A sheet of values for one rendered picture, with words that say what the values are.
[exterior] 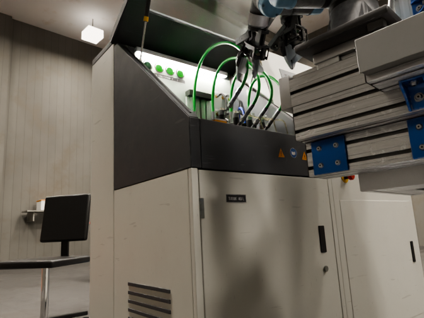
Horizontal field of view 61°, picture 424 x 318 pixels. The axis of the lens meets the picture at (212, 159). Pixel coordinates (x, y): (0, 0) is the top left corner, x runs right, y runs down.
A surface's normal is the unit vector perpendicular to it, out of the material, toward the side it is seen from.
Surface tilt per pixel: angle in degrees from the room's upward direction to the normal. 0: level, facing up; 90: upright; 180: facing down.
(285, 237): 90
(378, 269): 90
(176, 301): 90
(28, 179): 90
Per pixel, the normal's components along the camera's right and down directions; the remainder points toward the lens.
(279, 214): 0.61, -0.18
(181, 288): -0.79, -0.07
